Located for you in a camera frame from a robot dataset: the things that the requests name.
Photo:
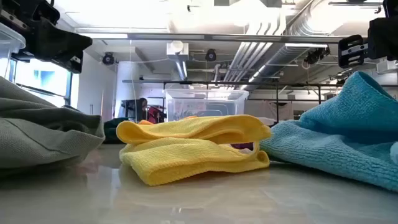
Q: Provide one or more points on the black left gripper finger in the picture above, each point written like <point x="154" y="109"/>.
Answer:
<point x="53" y="43"/>
<point x="66" y="64"/>

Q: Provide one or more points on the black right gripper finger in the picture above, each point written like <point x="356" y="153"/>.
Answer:
<point x="345" y="43"/>

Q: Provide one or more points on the grey towel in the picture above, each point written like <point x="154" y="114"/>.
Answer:
<point x="37" y="137"/>

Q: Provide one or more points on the blue towel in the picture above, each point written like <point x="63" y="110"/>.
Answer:
<point x="342" y="140"/>

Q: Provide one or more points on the clear plastic storage bin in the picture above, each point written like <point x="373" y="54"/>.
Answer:
<point x="9" y="40"/>
<point x="205" y="102"/>

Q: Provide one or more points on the pink towel with tag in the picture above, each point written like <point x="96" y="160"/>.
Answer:
<point x="242" y="145"/>

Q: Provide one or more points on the yellow towel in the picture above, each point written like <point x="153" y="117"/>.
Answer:
<point x="186" y="155"/>

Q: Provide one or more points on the large window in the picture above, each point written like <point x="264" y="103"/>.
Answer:
<point x="43" y="81"/>

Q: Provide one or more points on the white ceiling box unit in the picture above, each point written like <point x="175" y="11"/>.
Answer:
<point x="387" y="66"/>

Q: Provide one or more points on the black round ceiling device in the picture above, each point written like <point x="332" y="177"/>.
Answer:
<point x="211" y="55"/>
<point x="108" y="58"/>

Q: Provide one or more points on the black cart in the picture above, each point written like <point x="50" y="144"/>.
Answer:
<point x="129" y="109"/>

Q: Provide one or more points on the person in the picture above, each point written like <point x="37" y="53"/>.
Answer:
<point x="143" y="107"/>

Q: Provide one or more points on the silver ceiling ducts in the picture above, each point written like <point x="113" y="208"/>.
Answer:
<point x="248" y="56"/>

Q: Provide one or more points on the red object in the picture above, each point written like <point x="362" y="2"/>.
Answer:
<point x="154" y="115"/>

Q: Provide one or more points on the white cloth covered table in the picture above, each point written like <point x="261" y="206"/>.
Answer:
<point x="267" y="109"/>

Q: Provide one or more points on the white duct box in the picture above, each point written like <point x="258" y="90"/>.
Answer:
<point x="177" y="46"/>

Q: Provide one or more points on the black metal rack frame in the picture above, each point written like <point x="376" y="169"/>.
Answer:
<point x="236" y="83"/>

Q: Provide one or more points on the aluminium frame beam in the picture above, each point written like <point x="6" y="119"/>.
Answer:
<point x="217" y="38"/>

